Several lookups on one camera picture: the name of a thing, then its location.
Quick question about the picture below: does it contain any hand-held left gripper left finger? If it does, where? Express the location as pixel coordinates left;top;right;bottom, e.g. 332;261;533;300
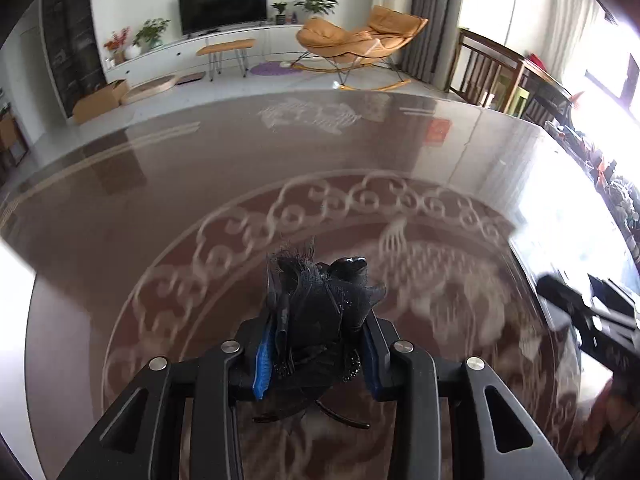
57;310;273;480

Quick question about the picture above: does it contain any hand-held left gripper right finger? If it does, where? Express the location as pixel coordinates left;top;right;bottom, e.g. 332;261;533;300
362;310;571;480

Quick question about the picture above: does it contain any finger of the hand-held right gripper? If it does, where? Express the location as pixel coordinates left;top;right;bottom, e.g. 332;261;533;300
587;272;640;316
536;272;608;326

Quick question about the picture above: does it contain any black mesh hair accessory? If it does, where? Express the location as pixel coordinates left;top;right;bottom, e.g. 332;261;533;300
252;237;388;428

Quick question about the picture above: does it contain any white container with cork bottom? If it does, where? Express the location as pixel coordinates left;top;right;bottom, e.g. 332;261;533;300
0;245;37;461

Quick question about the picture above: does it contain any pile of colourful clutter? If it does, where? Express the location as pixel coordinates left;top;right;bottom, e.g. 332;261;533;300
545;120;640;261

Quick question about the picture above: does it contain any dark wooden slatted chair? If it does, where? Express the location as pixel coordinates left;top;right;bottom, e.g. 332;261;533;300
520;60;573;126
447;27;523;111

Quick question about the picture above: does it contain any oval pink pet bed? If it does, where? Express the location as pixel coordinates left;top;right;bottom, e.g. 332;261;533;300
121;74;177;106

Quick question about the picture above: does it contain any round purple mat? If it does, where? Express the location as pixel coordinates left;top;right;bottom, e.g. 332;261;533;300
250;60;301;77

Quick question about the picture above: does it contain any grey curtain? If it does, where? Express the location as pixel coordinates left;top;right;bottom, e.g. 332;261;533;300
400;0;468;91

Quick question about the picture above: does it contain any cardboard box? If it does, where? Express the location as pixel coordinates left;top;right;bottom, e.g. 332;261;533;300
72;79;131;125

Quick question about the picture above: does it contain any wooden bench with metal legs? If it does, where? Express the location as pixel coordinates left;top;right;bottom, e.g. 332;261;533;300
196;38;257;81

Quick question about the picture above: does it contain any white television cabinet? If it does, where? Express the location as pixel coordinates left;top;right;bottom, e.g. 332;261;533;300
102;22;306;83

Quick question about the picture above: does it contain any orange lounge rocking chair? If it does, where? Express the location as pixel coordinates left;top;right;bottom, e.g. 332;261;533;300
290;6;429;93

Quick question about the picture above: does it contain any leafy green potted plant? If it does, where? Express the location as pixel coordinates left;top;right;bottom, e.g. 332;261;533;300
132;18;171;51

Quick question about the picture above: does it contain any red flower bouquet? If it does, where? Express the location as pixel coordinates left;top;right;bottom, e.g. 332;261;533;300
104;27;131;63

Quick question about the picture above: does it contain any black flat television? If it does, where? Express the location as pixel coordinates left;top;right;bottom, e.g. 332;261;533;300
178;0;268;37

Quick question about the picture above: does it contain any broad-leaf green potted plant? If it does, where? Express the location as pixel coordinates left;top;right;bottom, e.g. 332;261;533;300
294;0;338;18

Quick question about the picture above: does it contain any dark glass display cabinet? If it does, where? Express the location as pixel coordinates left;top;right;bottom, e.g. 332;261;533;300
40;0;108;118

